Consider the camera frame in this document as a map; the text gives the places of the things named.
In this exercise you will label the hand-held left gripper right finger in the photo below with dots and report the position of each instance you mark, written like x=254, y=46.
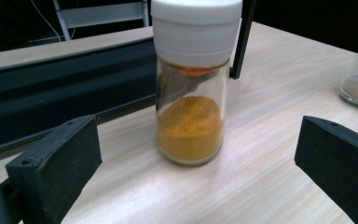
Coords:
x=341, y=161

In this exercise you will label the grey metal stand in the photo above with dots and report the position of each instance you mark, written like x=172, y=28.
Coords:
x=102, y=14

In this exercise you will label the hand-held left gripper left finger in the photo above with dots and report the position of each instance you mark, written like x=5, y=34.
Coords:
x=59, y=161

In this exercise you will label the orange powder spice jar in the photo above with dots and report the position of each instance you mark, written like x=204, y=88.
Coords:
x=192, y=130

